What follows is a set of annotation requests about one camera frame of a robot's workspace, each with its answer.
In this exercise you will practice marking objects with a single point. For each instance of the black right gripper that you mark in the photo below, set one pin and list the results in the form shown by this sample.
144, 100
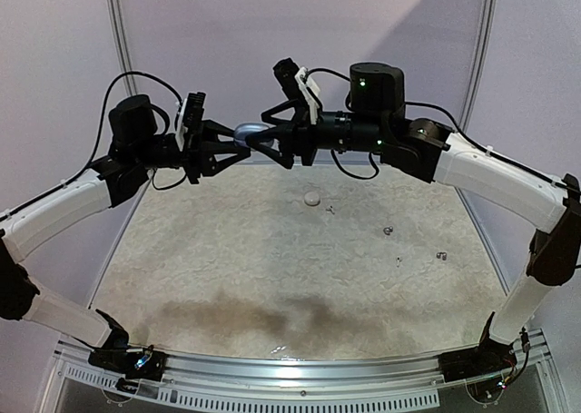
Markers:
299, 139

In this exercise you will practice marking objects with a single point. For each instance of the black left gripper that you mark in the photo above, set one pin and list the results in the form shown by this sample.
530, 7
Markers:
201, 147

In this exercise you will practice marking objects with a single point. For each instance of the blue earbud charging case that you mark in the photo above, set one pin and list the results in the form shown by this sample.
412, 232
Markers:
244, 130

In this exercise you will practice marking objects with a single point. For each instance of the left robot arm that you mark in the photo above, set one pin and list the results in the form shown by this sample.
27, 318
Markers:
137, 150

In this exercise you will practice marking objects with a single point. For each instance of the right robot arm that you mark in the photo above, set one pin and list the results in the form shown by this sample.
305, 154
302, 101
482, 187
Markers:
375, 121

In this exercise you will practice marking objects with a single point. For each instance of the white round case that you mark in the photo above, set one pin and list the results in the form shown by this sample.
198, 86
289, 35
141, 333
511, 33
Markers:
312, 199

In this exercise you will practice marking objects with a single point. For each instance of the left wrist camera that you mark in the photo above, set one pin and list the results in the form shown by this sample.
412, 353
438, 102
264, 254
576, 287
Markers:
190, 115

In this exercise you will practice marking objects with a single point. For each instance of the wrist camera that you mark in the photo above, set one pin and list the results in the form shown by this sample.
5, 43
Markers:
302, 92
190, 115

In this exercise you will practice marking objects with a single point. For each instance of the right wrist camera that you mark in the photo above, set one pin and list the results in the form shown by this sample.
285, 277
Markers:
302, 92

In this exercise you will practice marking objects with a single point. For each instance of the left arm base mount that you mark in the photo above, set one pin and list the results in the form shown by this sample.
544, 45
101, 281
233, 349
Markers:
133, 362

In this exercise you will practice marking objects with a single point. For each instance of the right aluminium corner post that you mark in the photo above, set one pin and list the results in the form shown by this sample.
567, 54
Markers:
485, 22

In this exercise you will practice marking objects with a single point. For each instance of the aluminium front rail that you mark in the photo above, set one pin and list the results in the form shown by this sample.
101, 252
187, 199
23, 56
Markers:
198, 383

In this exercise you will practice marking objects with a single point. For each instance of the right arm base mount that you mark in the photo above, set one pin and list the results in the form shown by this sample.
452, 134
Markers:
487, 357

